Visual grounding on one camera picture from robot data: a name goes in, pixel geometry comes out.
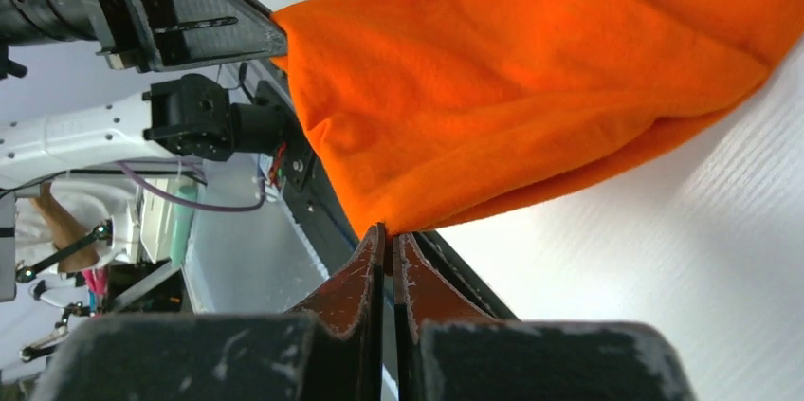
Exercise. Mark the orange t-shirt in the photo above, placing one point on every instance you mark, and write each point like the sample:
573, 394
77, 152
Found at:
432, 113

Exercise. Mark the person in white coat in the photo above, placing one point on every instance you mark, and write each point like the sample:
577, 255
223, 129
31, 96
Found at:
66, 210

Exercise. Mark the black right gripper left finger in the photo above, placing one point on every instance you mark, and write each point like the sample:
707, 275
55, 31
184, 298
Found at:
344, 354

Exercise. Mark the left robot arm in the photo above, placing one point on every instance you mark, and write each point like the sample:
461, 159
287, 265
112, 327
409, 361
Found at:
189, 116

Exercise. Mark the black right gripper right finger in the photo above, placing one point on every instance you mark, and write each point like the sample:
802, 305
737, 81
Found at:
426, 288

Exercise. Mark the background lab equipment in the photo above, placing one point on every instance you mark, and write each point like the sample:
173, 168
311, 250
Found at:
24, 318

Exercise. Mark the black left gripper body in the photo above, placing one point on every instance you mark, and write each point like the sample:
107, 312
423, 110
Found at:
149, 35

